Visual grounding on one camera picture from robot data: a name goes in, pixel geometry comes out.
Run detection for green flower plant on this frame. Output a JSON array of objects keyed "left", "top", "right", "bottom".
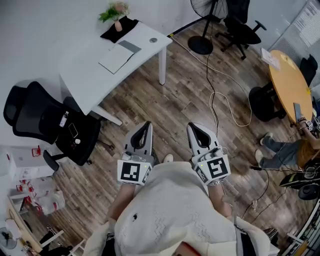
[{"left": 98, "top": 0, "right": 131, "bottom": 24}]

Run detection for white desk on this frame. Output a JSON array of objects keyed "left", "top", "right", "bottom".
[{"left": 59, "top": 21, "right": 174, "bottom": 126}]

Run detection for black office chair with armrests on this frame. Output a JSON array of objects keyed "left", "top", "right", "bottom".
[{"left": 215, "top": 0, "right": 267, "bottom": 61}]

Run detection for round wooden table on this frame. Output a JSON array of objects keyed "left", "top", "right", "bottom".
[{"left": 248, "top": 49, "right": 314, "bottom": 125}]

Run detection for black mesh office chair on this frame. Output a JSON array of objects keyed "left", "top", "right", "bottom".
[{"left": 2, "top": 80, "right": 102, "bottom": 172}]

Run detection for person's white knit sweater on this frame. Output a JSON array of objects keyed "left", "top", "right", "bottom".
[{"left": 84, "top": 161, "right": 280, "bottom": 256}]

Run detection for small clear bottle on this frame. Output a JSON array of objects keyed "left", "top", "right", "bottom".
[{"left": 58, "top": 110, "right": 70, "bottom": 128}]

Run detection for person's left forearm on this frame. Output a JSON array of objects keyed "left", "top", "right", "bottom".
[{"left": 106, "top": 181, "right": 138, "bottom": 225}]

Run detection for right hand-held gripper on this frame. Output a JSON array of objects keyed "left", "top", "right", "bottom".
[{"left": 186, "top": 121, "right": 232, "bottom": 187}]

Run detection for small desk fan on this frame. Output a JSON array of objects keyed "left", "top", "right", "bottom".
[{"left": 0, "top": 226, "right": 18, "bottom": 250}]

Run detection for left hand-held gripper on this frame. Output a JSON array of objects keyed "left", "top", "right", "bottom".
[{"left": 117, "top": 121, "right": 154, "bottom": 186}]

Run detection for white boxes with red handles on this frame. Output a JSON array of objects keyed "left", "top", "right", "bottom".
[{"left": 0, "top": 144, "right": 52, "bottom": 181}]

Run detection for black equipment stand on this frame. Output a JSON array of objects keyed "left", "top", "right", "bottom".
[{"left": 278, "top": 159, "right": 320, "bottom": 201}]

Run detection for black standing fan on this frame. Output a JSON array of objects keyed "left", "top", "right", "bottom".
[{"left": 187, "top": 0, "right": 230, "bottom": 56}]

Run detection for black smartphone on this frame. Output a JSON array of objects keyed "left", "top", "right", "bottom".
[{"left": 68, "top": 122, "right": 79, "bottom": 139}]

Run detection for white floor cable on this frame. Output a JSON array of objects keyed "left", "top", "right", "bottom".
[{"left": 171, "top": 36, "right": 253, "bottom": 128}]

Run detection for black cloth mat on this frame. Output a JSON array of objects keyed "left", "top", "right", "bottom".
[{"left": 100, "top": 16, "right": 140, "bottom": 44}]

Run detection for black chair backrest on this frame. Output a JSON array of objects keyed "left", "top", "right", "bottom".
[{"left": 299, "top": 54, "right": 319, "bottom": 87}]

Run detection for white flat box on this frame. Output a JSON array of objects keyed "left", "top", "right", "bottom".
[{"left": 259, "top": 47, "right": 281, "bottom": 71}]

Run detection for grey tablet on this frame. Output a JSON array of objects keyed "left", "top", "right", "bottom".
[{"left": 293, "top": 102, "right": 304, "bottom": 124}]

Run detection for clear plastic bags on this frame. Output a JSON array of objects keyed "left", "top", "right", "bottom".
[{"left": 14, "top": 176, "right": 66, "bottom": 216}]

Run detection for grey notebook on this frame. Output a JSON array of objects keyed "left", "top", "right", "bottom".
[{"left": 98, "top": 39, "right": 142, "bottom": 75}]

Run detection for person's right forearm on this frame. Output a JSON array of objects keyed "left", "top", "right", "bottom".
[{"left": 207, "top": 183, "right": 233, "bottom": 219}]

